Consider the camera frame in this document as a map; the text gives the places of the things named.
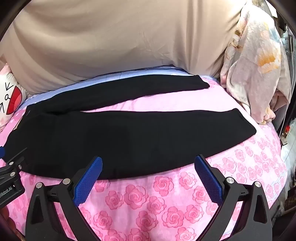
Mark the black pants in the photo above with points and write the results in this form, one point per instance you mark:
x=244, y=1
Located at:
x=115, y=139

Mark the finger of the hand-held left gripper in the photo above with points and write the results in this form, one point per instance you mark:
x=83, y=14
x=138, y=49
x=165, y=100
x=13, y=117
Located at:
x=13, y=168

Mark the cartoon face pillow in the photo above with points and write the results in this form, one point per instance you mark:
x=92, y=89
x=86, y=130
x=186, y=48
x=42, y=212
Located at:
x=9, y=92

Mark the beige cloth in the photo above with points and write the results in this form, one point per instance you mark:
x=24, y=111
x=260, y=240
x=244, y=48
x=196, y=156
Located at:
x=115, y=34

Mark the pink rose bedsheet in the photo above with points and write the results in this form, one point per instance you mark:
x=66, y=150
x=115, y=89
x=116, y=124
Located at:
x=161, y=208

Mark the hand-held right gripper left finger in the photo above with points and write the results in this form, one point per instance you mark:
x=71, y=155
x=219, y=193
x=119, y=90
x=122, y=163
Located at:
x=87, y=180

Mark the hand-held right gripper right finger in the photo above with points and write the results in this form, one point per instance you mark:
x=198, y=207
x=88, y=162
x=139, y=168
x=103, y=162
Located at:
x=209, y=179

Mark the white floral quilt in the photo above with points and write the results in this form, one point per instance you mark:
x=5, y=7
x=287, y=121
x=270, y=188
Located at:
x=254, y=69

